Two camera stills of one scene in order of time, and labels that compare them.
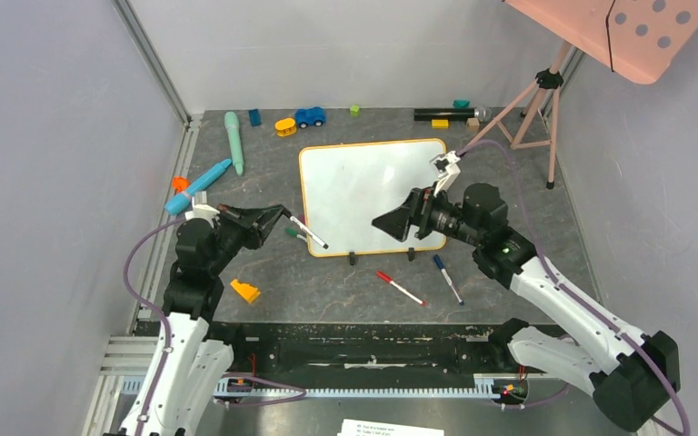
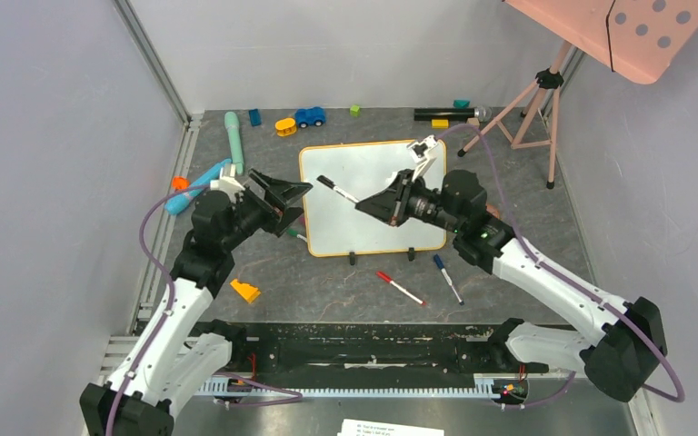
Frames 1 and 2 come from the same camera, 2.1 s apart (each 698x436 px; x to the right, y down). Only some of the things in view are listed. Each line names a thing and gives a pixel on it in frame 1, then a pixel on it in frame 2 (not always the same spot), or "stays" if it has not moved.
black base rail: [370, 348] stays
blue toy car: [307, 116] stays
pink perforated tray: [642, 39] stays
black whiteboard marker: [309, 232] to [341, 191]
